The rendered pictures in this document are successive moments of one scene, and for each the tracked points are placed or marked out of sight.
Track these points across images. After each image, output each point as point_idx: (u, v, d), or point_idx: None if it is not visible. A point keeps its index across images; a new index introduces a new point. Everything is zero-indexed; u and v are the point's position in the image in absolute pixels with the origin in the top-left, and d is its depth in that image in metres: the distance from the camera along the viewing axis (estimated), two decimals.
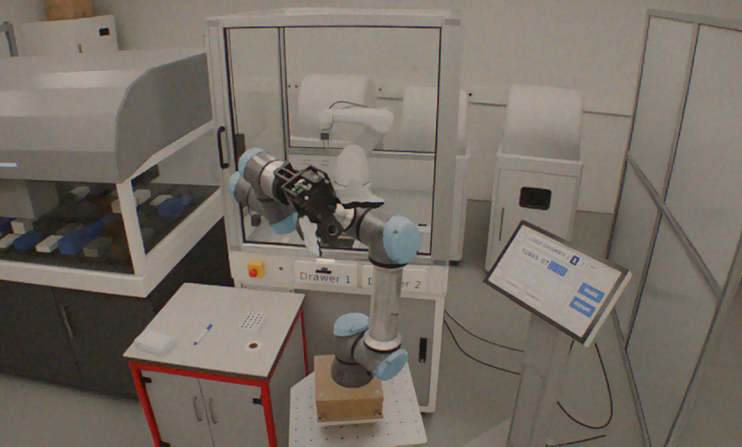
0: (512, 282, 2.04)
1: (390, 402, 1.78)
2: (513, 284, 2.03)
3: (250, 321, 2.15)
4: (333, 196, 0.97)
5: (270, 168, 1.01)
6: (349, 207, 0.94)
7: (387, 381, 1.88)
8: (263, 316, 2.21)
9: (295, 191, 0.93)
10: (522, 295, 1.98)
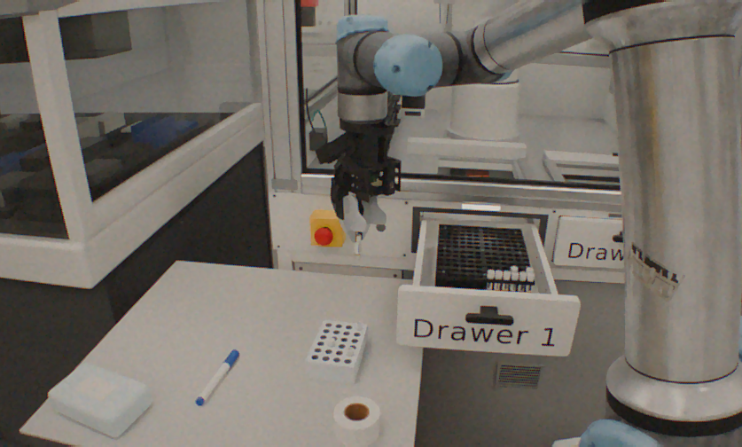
0: None
1: None
2: None
3: (334, 343, 0.90)
4: None
5: (376, 104, 0.75)
6: (357, 201, 0.87)
7: None
8: (360, 329, 0.96)
9: (368, 174, 0.79)
10: None
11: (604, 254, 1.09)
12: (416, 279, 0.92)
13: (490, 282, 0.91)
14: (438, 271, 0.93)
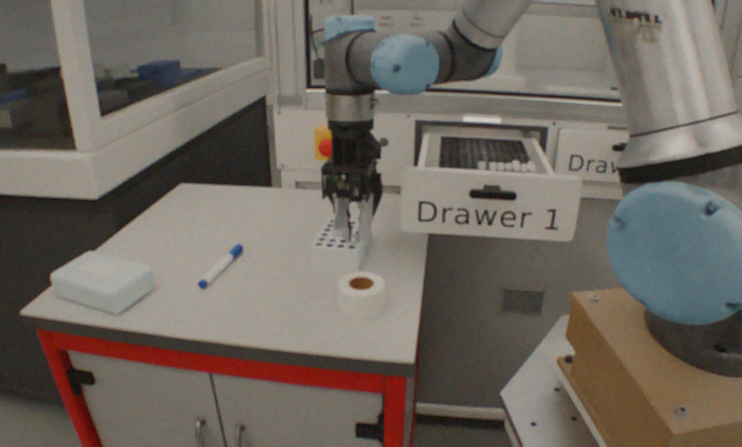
0: None
1: None
2: None
3: (338, 233, 0.91)
4: (373, 183, 0.84)
5: (340, 105, 0.74)
6: (358, 203, 0.87)
7: None
8: None
9: (334, 173, 0.79)
10: None
11: (604, 167, 1.10)
12: None
13: None
14: (441, 165, 0.94)
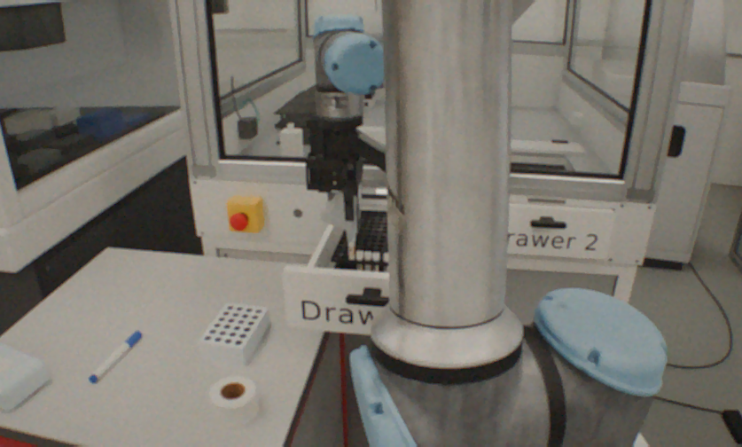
0: None
1: None
2: None
3: (358, 257, 0.90)
4: (347, 187, 0.82)
5: None
6: None
7: None
8: (354, 244, 0.90)
9: None
10: None
11: (525, 240, 1.08)
12: (311, 262, 0.91)
13: (386, 265, 0.90)
14: (335, 254, 0.92)
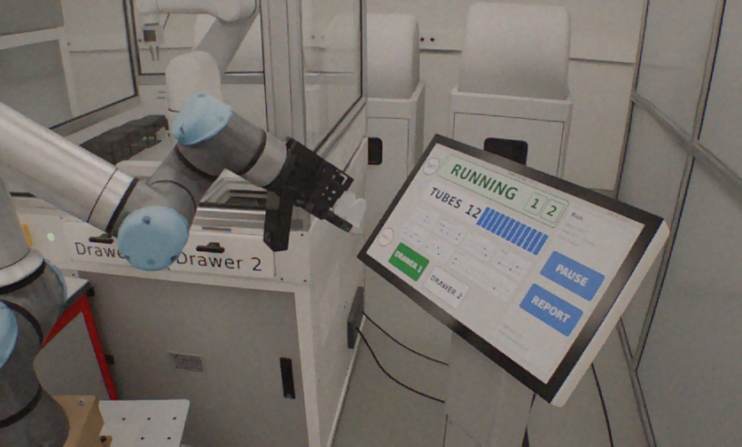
0: (409, 256, 0.99)
1: None
2: (410, 259, 0.98)
3: None
4: None
5: (272, 135, 0.74)
6: None
7: None
8: None
9: (326, 174, 0.80)
10: (425, 284, 0.94)
11: (204, 262, 1.30)
12: None
13: None
14: None
